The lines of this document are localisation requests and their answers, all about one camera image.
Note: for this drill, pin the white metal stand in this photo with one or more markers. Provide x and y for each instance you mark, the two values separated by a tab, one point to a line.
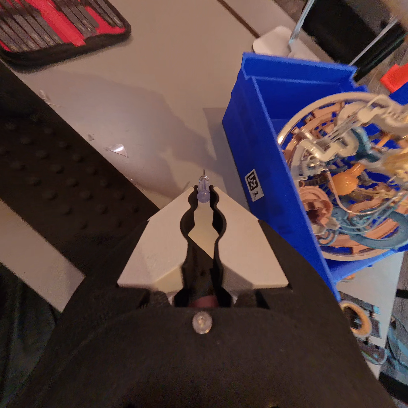
277	41

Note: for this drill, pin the blue plastic bin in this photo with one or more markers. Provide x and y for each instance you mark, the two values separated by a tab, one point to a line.
255	127

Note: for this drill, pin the colourful plastic maze ball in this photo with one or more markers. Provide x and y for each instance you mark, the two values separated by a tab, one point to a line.
318	197

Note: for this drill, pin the red tweezers case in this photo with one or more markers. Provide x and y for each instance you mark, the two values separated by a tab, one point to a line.
47	28

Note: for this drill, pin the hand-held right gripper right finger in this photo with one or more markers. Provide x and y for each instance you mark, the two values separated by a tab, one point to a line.
251	255

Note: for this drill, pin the black perforated mat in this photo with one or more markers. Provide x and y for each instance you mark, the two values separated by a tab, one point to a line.
47	175

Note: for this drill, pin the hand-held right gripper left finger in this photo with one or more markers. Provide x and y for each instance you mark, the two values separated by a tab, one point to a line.
156	255

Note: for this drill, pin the clear plastic shard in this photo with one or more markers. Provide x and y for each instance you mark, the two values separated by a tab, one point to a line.
118	149

